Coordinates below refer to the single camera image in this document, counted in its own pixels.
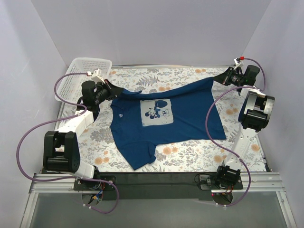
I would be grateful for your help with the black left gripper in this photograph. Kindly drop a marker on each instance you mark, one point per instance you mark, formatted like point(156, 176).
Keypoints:
point(108, 89)

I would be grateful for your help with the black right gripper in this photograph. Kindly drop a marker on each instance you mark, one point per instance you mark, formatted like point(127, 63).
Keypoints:
point(228, 76)

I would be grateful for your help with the blue printed t-shirt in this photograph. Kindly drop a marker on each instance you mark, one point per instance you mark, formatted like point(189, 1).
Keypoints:
point(143, 121)

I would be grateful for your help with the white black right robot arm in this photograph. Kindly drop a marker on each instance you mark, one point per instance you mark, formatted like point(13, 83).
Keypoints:
point(253, 117)

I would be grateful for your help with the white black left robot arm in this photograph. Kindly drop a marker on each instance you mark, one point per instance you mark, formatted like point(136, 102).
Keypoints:
point(61, 150)

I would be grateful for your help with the white plastic basket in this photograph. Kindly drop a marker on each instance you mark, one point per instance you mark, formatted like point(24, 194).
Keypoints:
point(69, 87)

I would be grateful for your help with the floral patterned tablecloth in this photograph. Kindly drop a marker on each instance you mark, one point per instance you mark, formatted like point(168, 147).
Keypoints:
point(97, 146)

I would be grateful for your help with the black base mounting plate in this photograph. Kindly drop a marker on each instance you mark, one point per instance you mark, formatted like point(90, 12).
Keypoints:
point(158, 185)

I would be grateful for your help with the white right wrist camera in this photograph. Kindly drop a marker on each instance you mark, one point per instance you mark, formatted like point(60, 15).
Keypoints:
point(238, 62)

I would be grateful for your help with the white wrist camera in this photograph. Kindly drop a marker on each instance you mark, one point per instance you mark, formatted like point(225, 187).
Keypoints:
point(238, 62)
point(96, 76)

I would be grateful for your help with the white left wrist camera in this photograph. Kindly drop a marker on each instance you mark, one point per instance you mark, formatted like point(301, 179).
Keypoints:
point(96, 76)

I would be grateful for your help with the aluminium frame rail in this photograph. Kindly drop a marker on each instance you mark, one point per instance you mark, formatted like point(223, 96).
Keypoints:
point(260, 182)

